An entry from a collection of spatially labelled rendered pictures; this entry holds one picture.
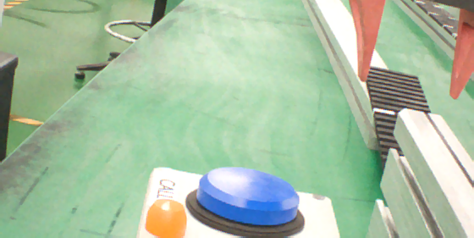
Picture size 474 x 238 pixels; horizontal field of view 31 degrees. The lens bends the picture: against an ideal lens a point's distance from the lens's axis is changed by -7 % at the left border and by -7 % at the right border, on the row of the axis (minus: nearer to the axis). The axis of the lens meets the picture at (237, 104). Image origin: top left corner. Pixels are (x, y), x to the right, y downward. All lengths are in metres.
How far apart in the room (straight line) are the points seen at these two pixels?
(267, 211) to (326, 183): 0.26
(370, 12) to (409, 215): 0.25
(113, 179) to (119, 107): 0.15
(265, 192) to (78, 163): 0.22
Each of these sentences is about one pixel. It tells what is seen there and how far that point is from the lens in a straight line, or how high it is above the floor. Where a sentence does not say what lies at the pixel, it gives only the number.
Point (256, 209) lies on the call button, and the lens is 0.34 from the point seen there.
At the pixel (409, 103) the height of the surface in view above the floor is 0.82.
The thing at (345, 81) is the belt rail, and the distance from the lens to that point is 0.85.
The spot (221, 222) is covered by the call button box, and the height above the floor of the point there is 0.84.
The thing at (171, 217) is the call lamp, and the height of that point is 0.85.
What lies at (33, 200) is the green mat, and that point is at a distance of 0.49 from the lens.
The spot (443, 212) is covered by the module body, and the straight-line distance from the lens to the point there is 0.37.
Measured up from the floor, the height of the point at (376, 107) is 0.81.
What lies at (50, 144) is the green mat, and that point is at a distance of 0.58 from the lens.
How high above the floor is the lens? 0.98
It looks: 15 degrees down
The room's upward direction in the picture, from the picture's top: 11 degrees clockwise
